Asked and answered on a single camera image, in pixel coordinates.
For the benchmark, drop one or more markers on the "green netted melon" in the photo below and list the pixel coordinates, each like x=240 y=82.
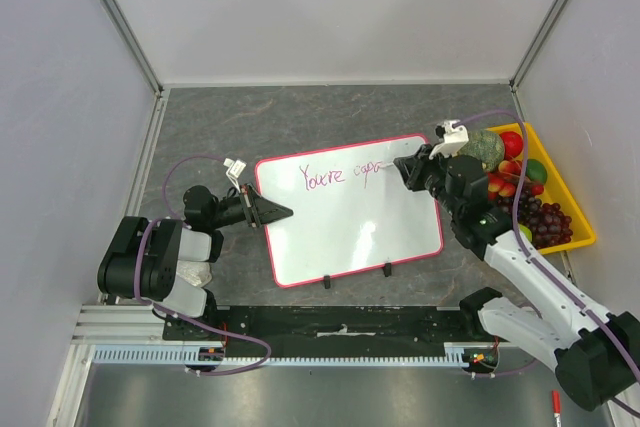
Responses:
x=485 y=146

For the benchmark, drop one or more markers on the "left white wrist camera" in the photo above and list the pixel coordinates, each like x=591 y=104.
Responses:
x=234 y=170

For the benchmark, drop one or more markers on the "red apple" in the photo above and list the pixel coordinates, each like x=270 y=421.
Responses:
x=513 y=144

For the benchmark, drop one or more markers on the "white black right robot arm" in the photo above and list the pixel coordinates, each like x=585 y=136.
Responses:
x=593 y=353

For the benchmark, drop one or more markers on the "yellow plastic fruit bin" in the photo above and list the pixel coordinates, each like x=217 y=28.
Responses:
x=554 y=191

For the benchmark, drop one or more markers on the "green lime fruit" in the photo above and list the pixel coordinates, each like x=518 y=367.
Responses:
x=536 y=172

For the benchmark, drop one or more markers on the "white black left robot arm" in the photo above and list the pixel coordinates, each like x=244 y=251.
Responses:
x=143 y=257

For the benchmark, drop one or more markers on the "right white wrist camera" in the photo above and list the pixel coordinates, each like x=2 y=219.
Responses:
x=454 y=136

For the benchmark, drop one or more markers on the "purple capped whiteboard marker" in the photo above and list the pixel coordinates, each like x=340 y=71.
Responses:
x=388 y=165

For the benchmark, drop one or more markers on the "red marker pen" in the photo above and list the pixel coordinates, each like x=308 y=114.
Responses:
x=556 y=406

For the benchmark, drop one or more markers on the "crumpled clear plastic bag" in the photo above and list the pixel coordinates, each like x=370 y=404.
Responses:
x=197 y=274

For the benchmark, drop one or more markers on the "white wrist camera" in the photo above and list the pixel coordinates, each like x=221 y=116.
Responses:
x=454 y=136
x=234 y=170

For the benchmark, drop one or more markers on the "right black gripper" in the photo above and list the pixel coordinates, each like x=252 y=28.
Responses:
x=422 y=171

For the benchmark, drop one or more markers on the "dark purple grape bunch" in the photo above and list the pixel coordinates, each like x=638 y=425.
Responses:
x=549 y=225

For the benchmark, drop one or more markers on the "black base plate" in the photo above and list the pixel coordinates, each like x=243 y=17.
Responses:
x=349 y=329

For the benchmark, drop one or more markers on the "pink framed whiteboard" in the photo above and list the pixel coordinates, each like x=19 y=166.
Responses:
x=349 y=215

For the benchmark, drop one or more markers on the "green apple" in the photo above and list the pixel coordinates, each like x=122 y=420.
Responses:
x=526 y=232

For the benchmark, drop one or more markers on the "white slotted cable duct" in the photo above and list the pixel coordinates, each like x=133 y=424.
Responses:
x=446 y=355

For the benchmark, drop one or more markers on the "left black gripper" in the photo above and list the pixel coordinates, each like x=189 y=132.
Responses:
x=258 y=210

